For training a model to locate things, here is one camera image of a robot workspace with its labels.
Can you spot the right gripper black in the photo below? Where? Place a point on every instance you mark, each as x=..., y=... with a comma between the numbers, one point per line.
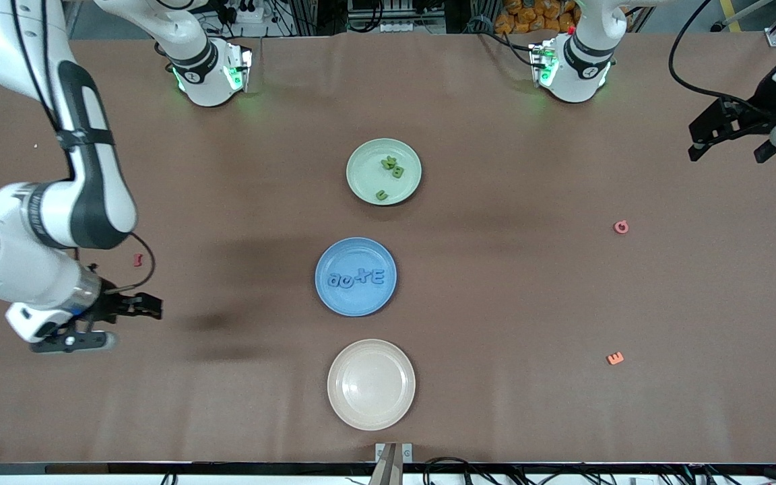
x=110, y=304

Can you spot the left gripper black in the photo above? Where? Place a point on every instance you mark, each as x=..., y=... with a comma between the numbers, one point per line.
x=764, y=108

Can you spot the blue foam letter Q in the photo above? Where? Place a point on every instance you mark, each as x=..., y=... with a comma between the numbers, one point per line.
x=333, y=279

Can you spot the blue foam letter G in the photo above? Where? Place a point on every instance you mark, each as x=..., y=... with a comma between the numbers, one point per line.
x=346, y=283

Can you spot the blue foam letter X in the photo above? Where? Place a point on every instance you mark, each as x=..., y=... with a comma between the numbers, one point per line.
x=362, y=274

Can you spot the blue foam letter E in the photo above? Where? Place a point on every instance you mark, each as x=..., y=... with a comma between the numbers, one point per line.
x=378, y=277

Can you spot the green foam letter N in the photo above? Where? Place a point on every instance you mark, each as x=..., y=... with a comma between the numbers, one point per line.
x=388, y=162

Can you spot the green foam letter B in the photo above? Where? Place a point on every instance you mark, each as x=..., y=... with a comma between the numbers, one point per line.
x=398, y=172

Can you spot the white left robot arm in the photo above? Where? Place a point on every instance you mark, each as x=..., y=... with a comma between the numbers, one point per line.
x=570, y=67

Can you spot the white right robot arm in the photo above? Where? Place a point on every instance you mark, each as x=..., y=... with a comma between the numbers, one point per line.
x=17, y=269

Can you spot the pink foam letter Q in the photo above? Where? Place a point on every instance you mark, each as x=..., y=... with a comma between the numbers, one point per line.
x=621, y=227

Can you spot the blue plate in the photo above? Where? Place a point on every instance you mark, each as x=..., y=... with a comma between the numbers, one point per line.
x=356, y=302

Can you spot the orange object pile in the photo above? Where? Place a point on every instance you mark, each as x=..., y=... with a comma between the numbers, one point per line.
x=529, y=17

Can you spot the beige plate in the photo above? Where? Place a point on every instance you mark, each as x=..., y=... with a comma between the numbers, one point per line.
x=371, y=384

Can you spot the orange foam letter E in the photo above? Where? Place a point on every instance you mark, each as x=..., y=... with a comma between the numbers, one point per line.
x=615, y=358

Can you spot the pale green plate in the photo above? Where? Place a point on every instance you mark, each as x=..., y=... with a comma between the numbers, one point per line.
x=364, y=175

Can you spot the white power strip with plugs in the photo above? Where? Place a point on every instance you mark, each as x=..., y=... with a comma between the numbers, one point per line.
x=253, y=15

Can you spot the long white power strip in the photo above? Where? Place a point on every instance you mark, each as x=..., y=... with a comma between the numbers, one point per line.
x=401, y=27

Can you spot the grey metal bracket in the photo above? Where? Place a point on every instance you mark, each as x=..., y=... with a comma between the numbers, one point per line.
x=407, y=453

